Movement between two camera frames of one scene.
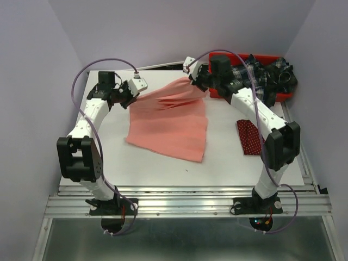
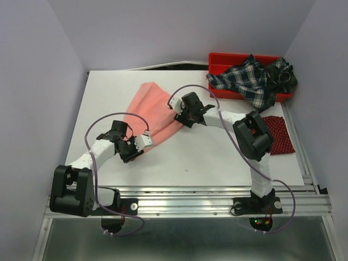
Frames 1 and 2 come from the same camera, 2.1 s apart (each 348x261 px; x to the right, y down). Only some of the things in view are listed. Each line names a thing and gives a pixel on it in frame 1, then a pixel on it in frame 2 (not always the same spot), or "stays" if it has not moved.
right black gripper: (202, 69) -> (182, 118)
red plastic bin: (236, 60) stays
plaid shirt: (269, 80) stays
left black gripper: (130, 98) -> (135, 154)
